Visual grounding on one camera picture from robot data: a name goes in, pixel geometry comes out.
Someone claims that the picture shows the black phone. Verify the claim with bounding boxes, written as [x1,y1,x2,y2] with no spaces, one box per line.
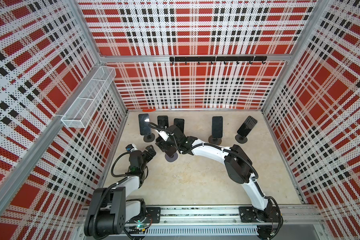
[237,116,258,138]
[156,140,177,158]
[157,116,169,129]
[138,114,152,136]
[174,118,185,133]
[212,116,223,139]

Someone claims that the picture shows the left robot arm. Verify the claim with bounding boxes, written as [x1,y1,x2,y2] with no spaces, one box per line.
[84,144,157,240]

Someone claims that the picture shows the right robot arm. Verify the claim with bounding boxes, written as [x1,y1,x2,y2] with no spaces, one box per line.
[147,122,284,227]

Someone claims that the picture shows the front grey phone stand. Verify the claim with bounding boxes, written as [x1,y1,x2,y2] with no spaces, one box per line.
[165,153,178,163]

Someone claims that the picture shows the stand far left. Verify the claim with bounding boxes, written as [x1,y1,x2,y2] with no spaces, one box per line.
[143,133,156,143]

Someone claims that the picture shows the brown base phone stand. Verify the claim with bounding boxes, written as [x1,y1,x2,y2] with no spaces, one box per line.
[208,136,222,146]

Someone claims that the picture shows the far right phone stand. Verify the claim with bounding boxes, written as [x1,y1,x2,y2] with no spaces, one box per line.
[235,134,248,144]

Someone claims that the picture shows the white wire mesh basket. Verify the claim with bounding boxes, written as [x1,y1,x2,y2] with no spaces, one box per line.
[62,66,116,129]

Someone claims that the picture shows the black hook rail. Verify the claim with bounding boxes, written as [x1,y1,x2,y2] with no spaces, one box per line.
[169,56,268,63]

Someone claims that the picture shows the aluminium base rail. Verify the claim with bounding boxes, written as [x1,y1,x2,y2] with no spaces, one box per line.
[74,205,328,240]

